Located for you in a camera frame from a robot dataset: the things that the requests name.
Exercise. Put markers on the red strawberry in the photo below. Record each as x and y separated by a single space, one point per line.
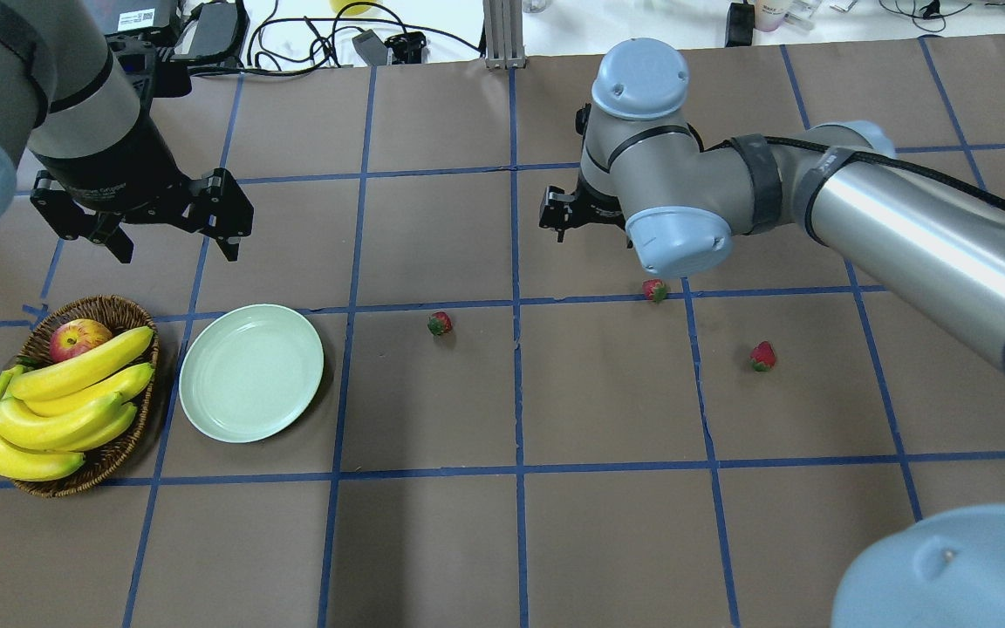
440 323
763 357
654 290

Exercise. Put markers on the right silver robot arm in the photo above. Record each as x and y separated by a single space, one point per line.
933 240

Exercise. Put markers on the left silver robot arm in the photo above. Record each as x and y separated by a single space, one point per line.
80 102

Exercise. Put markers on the yellow banana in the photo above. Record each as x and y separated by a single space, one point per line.
84 427
75 374
24 465
129 383

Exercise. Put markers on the top yellow banana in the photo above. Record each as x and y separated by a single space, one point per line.
75 374

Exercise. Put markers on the aluminium frame post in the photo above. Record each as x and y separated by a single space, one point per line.
502 32

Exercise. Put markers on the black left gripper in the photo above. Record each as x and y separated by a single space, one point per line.
112 167

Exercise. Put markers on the red yellow apple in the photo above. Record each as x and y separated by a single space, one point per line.
76 337

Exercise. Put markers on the brown wicker basket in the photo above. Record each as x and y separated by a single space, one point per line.
119 314

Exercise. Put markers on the bottom yellow banana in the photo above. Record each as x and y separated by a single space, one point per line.
24 465

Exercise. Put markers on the light green plate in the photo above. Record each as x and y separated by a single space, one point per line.
251 373

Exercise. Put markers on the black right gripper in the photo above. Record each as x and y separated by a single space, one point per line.
565 210

